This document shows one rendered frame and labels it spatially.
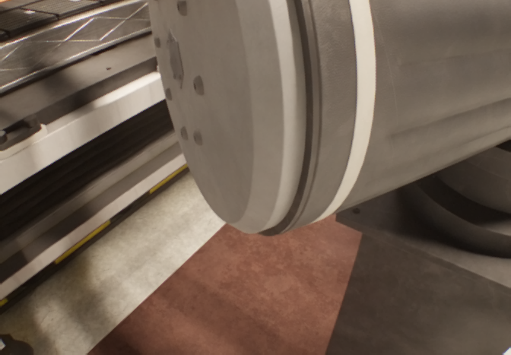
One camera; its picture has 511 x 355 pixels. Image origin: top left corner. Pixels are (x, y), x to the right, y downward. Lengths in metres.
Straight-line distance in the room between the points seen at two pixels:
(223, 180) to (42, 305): 1.48
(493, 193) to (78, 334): 1.36
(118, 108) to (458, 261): 0.75
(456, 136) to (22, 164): 0.76
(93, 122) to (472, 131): 0.78
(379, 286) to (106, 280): 1.22
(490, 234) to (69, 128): 0.77
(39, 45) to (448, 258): 0.95
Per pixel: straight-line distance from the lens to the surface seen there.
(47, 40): 1.01
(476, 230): 0.43
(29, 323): 1.60
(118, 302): 1.50
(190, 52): 0.16
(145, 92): 0.94
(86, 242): 1.66
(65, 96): 0.86
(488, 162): 0.39
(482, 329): 0.56
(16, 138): 0.80
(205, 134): 0.16
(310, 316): 1.39
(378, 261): 0.51
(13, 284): 1.18
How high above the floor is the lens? 1.21
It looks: 37 degrees down
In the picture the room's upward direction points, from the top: 1 degrees counter-clockwise
